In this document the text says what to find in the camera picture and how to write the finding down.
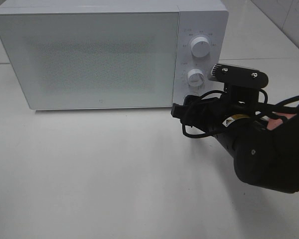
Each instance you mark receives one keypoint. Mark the round door release button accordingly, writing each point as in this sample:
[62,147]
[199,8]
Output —
[191,94]

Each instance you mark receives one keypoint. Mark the lower white dial knob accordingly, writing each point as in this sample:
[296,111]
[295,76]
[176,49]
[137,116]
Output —
[195,77]

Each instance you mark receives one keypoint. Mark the upper white dial knob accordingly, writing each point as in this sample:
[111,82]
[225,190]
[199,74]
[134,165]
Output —
[200,46]

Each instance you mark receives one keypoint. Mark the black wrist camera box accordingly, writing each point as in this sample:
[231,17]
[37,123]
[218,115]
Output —
[239,76]

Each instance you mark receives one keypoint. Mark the white microwave oven body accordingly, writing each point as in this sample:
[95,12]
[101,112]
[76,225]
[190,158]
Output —
[195,18]

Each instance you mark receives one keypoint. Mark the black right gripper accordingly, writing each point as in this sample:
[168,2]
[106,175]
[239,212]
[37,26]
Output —
[210,114]

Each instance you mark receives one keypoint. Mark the white dial knob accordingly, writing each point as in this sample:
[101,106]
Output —
[195,77]
[200,46]

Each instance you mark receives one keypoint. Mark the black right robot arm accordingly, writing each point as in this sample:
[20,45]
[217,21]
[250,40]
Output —
[263,139]

